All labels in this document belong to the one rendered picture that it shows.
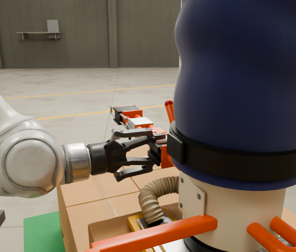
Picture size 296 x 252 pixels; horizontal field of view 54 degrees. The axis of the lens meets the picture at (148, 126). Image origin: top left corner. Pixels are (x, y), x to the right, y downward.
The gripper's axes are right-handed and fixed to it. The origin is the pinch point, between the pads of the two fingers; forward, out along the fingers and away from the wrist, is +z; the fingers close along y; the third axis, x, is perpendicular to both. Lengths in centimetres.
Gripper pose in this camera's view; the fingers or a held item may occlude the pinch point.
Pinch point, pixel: (165, 147)
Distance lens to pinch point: 76.2
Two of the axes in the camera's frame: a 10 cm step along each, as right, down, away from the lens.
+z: 9.2, -1.2, 3.7
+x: 3.9, 2.8, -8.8
